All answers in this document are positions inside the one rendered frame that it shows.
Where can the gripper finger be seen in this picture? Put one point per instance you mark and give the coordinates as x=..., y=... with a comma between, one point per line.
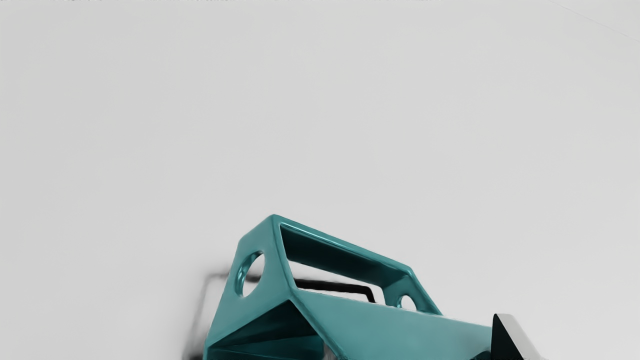
x=507, y=340

